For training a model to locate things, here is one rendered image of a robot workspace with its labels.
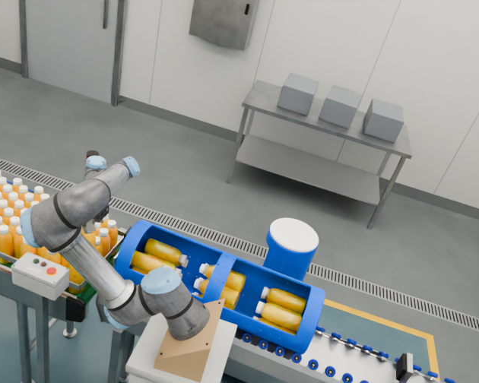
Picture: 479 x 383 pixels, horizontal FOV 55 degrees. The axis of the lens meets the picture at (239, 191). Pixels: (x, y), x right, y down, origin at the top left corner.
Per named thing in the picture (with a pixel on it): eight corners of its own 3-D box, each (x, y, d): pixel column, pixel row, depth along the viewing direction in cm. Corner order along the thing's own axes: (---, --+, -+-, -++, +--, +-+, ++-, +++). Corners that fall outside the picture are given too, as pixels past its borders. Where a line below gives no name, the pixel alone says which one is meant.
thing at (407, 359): (397, 394, 195) (413, 373, 187) (388, 390, 196) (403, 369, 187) (398, 375, 203) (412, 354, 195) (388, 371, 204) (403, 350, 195)
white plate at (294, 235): (315, 223, 266) (315, 224, 267) (269, 213, 263) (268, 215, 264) (321, 254, 243) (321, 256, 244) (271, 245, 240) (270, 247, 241)
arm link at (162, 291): (191, 307, 150) (169, 277, 144) (156, 324, 152) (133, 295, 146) (191, 285, 161) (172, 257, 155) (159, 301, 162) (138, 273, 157)
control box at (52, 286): (54, 301, 186) (54, 283, 181) (11, 283, 189) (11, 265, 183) (69, 285, 194) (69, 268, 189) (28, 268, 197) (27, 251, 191)
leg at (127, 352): (125, 384, 270) (135, 314, 236) (116, 380, 271) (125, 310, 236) (130, 376, 275) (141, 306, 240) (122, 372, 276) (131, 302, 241)
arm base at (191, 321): (197, 340, 150) (182, 320, 146) (164, 340, 159) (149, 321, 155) (217, 305, 161) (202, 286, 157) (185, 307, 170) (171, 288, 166)
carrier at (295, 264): (276, 321, 315) (235, 314, 312) (315, 224, 267) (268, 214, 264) (277, 356, 292) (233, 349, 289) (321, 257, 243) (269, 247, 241)
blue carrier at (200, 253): (298, 368, 193) (318, 326, 176) (112, 291, 204) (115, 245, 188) (309, 318, 216) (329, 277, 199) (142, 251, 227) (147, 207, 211)
